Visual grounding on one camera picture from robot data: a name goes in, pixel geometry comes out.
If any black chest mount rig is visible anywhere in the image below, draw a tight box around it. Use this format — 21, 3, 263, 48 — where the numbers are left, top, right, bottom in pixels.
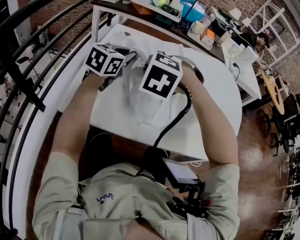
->
164, 183, 213, 220

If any orange and white box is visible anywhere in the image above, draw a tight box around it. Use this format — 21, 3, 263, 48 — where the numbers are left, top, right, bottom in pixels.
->
201, 28, 216, 46

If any dark-topped white-legged table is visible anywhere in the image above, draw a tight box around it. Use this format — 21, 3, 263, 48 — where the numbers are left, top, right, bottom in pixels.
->
91, 0, 227, 64

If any person's left leg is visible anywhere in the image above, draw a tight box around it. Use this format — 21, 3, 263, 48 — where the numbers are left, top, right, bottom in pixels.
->
86, 128, 121, 182

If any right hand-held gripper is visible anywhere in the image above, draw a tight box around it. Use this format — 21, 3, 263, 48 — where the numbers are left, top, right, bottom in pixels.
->
138, 50, 199, 100

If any black braided cable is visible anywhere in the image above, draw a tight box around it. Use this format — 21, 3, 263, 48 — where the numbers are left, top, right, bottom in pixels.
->
136, 58, 205, 177

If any white paper bag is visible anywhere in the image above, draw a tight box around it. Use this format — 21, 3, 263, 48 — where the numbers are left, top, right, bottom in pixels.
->
236, 45, 260, 65

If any white mug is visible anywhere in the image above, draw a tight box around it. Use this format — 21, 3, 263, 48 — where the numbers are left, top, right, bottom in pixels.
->
190, 20, 206, 35

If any black plug cable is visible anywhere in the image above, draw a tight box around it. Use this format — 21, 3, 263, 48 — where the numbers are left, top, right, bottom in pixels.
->
231, 62, 241, 82

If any person's right leg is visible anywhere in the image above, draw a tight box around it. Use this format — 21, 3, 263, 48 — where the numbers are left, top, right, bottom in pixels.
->
139, 143, 171, 185

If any person's leg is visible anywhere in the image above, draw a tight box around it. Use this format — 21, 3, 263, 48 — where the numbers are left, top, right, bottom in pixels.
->
139, 143, 171, 185
86, 128, 121, 182

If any black metal railing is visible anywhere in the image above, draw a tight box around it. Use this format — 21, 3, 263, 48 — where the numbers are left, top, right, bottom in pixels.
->
0, 0, 116, 240

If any person's right forearm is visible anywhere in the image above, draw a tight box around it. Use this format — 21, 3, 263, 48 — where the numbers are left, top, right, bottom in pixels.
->
176, 63, 239, 170

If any person's beige jacket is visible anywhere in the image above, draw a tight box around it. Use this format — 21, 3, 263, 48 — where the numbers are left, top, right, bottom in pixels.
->
32, 151, 241, 240

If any white shelf rack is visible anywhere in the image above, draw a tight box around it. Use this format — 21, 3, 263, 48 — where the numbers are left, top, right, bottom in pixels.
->
248, 0, 300, 69

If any black box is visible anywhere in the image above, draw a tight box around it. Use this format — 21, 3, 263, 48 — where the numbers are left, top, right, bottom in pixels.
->
211, 16, 232, 37

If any black oblong case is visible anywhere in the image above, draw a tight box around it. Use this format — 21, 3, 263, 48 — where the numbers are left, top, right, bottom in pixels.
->
161, 3, 181, 17

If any person's left forearm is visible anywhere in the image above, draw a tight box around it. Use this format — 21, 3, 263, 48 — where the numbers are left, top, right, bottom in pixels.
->
51, 71, 108, 160

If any black office chair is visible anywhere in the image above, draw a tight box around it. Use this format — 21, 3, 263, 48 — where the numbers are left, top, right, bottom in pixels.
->
282, 92, 300, 155

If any white side table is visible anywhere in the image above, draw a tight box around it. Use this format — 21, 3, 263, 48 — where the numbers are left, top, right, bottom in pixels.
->
221, 37, 262, 107

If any long white tray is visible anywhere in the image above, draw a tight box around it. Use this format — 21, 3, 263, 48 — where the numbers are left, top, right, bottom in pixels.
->
131, 0, 183, 24

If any blue box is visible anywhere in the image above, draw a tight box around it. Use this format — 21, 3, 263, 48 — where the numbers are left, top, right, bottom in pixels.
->
179, 0, 206, 22

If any white tissue pack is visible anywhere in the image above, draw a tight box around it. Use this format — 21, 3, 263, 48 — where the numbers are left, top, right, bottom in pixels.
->
169, 0, 185, 11

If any white pillowcase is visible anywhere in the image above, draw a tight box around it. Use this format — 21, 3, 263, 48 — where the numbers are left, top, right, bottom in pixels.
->
109, 30, 243, 137

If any clear plastic bottle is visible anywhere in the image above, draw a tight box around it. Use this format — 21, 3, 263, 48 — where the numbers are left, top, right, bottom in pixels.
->
202, 13, 216, 30

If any small white tray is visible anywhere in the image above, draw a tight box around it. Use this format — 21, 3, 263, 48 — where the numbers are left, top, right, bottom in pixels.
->
186, 27, 213, 51

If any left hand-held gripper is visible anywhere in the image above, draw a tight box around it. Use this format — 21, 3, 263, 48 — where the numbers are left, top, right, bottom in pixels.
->
83, 42, 139, 93

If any cream cup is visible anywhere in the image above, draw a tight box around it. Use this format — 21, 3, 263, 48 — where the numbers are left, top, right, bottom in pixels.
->
216, 30, 232, 47

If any round wooden table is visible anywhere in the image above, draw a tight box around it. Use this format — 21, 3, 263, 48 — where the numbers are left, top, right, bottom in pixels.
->
258, 68, 286, 116

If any teal box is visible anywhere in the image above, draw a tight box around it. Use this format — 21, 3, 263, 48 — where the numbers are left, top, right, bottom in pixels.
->
154, 13, 175, 27

